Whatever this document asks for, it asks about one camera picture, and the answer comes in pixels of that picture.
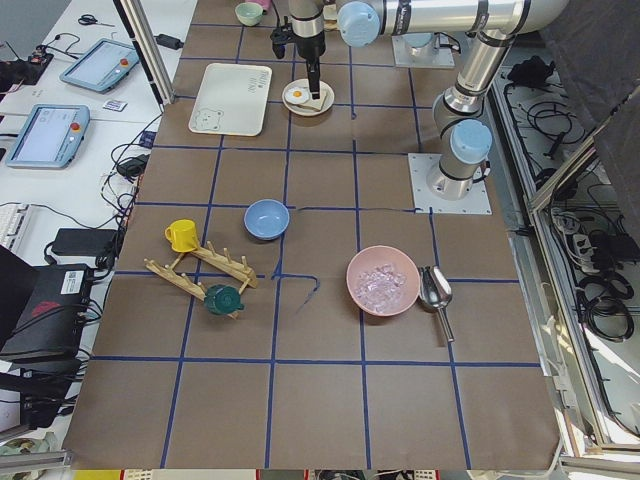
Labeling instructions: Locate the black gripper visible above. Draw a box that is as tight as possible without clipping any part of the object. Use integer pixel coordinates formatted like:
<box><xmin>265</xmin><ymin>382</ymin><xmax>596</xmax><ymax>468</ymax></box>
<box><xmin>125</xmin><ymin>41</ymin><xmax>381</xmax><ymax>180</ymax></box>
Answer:
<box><xmin>293</xmin><ymin>32</ymin><xmax>326</xmax><ymax>99</ymax></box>

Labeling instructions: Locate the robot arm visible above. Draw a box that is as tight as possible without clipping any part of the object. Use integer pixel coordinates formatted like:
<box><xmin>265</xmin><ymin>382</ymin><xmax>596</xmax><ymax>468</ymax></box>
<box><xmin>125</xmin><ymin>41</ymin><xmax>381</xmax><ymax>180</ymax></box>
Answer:
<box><xmin>337</xmin><ymin>0</ymin><xmax>567</xmax><ymax>201</ymax></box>
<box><xmin>288</xmin><ymin>0</ymin><xmax>344</xmax><ymax>100</ymax></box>

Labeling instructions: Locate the cream round plate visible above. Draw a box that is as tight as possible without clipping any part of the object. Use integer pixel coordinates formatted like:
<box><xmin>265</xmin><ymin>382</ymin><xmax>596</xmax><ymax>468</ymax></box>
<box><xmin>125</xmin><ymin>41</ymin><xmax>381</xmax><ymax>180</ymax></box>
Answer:
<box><xmin>282</xmin><ymin>78</ymin><xmax>335</xmax><ymax>117</ymax></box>

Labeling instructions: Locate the bottom bread slice on plate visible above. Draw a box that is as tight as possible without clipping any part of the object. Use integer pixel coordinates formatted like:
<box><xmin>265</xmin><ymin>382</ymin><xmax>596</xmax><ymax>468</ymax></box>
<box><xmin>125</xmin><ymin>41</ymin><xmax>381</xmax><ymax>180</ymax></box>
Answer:
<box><xmin>299</xmin><ymin>83</ymin><xmax>334</xmax><ymax>112</ymax></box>

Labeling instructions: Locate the fried egg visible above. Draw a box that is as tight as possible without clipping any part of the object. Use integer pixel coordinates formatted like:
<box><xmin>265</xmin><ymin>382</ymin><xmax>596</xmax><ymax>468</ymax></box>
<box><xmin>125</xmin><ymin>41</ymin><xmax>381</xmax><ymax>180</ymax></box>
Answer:
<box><xmin>283</xmin><ymin>86</ymin><xmax>310</xmax><ymax>105</ymax></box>

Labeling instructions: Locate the green bowl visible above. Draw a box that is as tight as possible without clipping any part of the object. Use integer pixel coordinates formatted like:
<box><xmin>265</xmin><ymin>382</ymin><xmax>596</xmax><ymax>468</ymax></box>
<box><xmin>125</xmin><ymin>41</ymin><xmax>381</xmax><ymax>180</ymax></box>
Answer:
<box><xmin>235</xmin><ymin>2</ymin><xmax>263</xmax><ymax>27</ymax></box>

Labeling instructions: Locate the cream bear tray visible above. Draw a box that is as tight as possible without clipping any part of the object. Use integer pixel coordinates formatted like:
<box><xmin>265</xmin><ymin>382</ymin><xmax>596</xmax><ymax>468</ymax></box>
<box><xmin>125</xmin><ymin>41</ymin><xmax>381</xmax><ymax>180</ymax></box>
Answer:
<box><xmin>188</xmin><ymin>63</ymin><xmax>272</xmax><ymax>137</ymax></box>

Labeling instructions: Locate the blue bowl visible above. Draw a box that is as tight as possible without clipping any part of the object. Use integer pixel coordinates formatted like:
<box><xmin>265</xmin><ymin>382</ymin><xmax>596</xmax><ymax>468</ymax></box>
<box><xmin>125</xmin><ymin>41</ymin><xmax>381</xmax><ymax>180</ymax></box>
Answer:
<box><xmin>244</xmin><ymin>199</ymin><xmax>290</xmax><ymax>240</ymax></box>

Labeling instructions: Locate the upper teach pendant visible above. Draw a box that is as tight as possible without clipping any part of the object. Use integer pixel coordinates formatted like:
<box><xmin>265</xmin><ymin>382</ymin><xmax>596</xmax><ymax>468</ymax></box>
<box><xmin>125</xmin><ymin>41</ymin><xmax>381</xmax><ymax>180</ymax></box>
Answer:
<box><xmin>59</xmin><ymin>38</ymin><xmax>139</xmax><ymax>93</ymax></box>

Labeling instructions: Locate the teach pendant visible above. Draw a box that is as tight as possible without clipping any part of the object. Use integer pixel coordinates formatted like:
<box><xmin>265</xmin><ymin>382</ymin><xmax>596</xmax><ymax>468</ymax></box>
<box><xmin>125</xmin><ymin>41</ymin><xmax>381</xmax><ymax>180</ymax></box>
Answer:
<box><xmin>6</xmin><ymin>104</ymin><xmax>90</xmax><ymax>169</ymax></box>
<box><xmin>59</xmin><ymin>38</ymin><xmax>139</xmax><ymax>93</ymax></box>

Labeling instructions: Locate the yellow mug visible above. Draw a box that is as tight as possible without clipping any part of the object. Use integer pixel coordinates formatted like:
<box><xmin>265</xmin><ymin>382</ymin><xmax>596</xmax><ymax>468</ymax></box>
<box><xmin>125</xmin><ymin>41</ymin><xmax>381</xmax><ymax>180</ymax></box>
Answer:
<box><xmin>164</xmin><ymin>219</ymin><xmax>200</xmax><ymax>253</ymax></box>

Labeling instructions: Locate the pink bowl with ice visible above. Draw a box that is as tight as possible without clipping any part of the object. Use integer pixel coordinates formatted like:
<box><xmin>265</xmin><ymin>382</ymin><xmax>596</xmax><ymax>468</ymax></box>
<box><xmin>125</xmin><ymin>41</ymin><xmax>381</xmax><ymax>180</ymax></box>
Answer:
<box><xmin>346</xmin><ymin>245</ymin><xmax>421</xmax><ymax>316</ymax></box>

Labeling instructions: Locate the dark green mug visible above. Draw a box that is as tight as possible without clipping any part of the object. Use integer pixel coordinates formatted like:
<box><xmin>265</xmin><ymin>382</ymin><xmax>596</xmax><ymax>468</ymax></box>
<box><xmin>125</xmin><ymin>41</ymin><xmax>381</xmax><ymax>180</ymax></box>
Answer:
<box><xmin>204</xmin><ymin>284</ymin><xmax>244</xmax><ymax>316</ymax></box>

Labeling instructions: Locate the metal scoop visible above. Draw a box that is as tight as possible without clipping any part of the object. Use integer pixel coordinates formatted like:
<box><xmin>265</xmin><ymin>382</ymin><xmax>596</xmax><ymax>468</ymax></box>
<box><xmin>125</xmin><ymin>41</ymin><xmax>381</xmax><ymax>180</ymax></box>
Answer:
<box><xmin>418</xmin><ymin>265</ymin><xmax>455</xmax><ymax>343</ymax></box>

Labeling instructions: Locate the wooden dish rack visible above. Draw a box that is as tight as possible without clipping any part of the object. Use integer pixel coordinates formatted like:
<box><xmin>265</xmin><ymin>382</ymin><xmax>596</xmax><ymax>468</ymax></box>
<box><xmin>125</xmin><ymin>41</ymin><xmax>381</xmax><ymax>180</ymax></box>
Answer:
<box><xmin>144</xmin><ymin>240</ymin><xmax>260</xmax><ymax>321</ymax></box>

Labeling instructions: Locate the lower teach pendant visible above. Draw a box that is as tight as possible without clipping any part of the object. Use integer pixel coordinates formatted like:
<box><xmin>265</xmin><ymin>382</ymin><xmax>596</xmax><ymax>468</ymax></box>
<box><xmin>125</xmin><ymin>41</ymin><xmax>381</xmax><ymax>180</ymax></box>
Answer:
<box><xmin>6</xmin><ymin>104</ymin><xmax>90</xmax><ymax>169</ymax></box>

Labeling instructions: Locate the black power adapter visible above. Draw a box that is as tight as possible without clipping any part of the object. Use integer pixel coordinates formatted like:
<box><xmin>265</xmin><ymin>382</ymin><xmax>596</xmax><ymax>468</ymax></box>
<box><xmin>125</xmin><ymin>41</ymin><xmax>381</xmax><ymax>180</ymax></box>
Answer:
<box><xmin>51</xmin><ymin>228</ymin><xmax>116</xmax><ymax>257</ymax></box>

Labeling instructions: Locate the black electronics box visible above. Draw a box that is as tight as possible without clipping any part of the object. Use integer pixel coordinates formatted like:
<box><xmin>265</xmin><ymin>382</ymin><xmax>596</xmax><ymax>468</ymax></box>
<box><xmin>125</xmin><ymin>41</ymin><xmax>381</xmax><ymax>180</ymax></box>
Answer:
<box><xmin>1</xmin><ymin>247</ymin><xmax>93</xmax><ymax>363</ymax></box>

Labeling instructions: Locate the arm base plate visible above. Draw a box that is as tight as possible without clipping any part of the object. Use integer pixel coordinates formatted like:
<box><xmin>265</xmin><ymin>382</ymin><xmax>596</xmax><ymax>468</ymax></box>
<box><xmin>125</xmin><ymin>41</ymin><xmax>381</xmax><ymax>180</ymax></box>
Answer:
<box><xmin>408</xmin><ymin>153</ymin><xmax>492</xmax><ymax>215</ymax></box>
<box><xmin>392</xmin><ymin>32</ymin><xmax>458</xmax><ymax>69</ymax></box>

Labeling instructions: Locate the aluminium frame post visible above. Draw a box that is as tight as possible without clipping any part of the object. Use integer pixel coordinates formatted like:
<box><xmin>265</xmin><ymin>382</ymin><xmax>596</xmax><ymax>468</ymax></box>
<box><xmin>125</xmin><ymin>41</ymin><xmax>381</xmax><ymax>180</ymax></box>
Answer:
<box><xmin>113</xmin><ymin>0</ymin><xmax>175</xmax><ymax>106</ymax></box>

